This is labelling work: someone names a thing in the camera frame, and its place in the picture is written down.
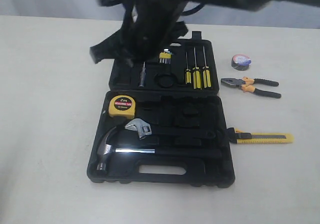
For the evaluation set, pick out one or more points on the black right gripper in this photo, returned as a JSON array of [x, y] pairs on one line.
[[147, 27]]

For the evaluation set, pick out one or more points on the yellow 2m tape measure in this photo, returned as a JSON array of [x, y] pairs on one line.
[[119, 106]]

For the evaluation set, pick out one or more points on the black plastic tool case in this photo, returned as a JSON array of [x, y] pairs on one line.
[[167, 101]]

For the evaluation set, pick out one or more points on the black electrical tape roll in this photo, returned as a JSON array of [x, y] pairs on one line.
[[241, 62]]

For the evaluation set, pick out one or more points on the yellow black utility knife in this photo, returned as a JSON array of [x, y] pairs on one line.
[[237, 136]]

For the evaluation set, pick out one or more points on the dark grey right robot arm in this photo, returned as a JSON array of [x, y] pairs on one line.
[[248, 5]]

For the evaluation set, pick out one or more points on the yellow hex key set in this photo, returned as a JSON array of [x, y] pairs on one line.
[[165, 56]]

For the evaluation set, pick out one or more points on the clear test pen screwdriver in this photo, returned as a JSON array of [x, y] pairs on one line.
[[142, 76]]

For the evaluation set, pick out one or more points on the short yellow black screwdriver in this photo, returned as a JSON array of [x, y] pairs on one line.
[[187, 70]]

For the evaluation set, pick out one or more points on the middle yellow black screwdriver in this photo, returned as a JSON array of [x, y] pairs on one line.
[[197, 84]]

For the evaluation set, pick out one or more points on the right yellow black screwdriver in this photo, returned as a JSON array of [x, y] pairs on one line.
[[206, 72]]

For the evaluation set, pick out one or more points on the adjustable wrench black handle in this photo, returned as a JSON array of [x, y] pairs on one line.
[[144, 129]]

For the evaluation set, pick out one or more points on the pliers orange black handles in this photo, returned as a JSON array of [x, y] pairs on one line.
[[246, 84]]

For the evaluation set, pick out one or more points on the steel claw hammer black handle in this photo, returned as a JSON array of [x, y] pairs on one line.
[[105, 150]]

